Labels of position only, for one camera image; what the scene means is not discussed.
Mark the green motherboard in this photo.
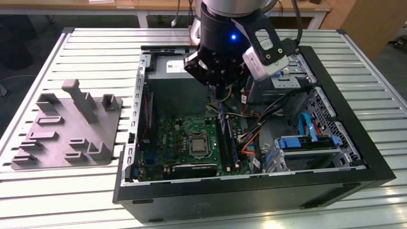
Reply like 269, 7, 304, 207
135, 115, 254, 179

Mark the wooden cabinet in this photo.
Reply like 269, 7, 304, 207
318, 0, 407, 62

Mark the orange wire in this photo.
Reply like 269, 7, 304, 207
240, 128, 262, 157

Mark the grey parts rack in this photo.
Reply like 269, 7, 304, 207
10, 79, 123, 171

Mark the grey power supply unit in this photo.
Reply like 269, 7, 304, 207
145, 55, 210, 117

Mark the metal drive cage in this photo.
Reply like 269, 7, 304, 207
245, 51, 318, 103

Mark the hard disk in blue carrier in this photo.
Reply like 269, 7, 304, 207
277, 135, 340, 150

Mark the black camera cable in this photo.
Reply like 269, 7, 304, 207
278, 0, 304, 52

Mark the black RAM slot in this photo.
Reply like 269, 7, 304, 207
217, 114, 232, 171

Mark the black wire bundle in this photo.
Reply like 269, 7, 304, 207
241, 84, 318, 144

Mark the black graphics card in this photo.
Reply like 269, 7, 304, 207
166, 163, 218, 179

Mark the black PC case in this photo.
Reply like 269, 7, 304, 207
111, 44, 397, 224

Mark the grey wheeled stand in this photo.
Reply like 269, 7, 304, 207
385, 22, 407, 51

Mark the black cable metal plug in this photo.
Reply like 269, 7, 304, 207
170, 0, 194, 27

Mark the black camera bracket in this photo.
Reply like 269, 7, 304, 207
230, 18, 285, 65

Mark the yellow wire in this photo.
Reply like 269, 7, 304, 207
205, 84, 232, 105

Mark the silver CPU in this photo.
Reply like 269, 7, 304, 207
189, 139, 206, 153

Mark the CPU socket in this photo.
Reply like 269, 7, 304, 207
186, 135, 213, 160

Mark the wooden desk white frame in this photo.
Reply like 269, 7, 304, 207
0, 0, 149, 29
138, 0, 333, 30

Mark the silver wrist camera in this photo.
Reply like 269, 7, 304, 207
242, 46, 289, 82

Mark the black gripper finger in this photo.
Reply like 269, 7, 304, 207
182, 52, 225, 101
222, 61, 252, 101

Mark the blue data wire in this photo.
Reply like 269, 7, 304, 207
298, 112, 318, 143

